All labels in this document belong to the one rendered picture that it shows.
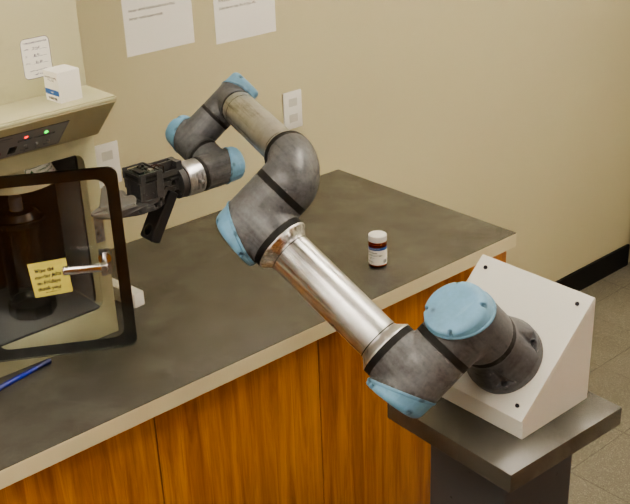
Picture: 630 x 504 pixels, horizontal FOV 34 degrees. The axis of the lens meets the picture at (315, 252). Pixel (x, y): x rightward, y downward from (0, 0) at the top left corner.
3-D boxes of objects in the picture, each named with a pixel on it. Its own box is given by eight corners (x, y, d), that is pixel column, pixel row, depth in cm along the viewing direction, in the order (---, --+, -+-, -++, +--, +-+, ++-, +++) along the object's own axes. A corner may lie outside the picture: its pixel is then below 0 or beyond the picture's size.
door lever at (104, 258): (63, 267, 209) (62, 256, 208) (111, 262, 210) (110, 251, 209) (62, 279, 204) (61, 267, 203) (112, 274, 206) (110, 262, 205)
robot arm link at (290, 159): (318, 139, 190) (224, 59, 229) (276, 183, 190) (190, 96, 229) (354, 176, 197) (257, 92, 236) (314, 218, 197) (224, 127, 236)
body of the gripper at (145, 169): (117, 168, 213) (167, 153, 220) (122, 207, 216) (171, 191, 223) (138, 177, 207) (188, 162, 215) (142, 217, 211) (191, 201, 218)
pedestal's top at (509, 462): (620, 424, 203) (622, 407, 201) (509, 494, 185) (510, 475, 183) (496, 361, 226) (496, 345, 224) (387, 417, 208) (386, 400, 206)
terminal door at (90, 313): (-11, 361, 215) (-47, 180, 198) (138, 344, 220) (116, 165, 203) (-12, 363, 215) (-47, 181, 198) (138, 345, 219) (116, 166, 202)
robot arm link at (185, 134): (207, 111, 236) (235, 138, 230) (173, 147, 236) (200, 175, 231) (190, 96, 229) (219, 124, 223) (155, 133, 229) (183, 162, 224)
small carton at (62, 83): (46, 99, 203) (42, 69, 201) (68, 93, 206) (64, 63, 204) (60, 104, 200) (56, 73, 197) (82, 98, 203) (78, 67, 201)
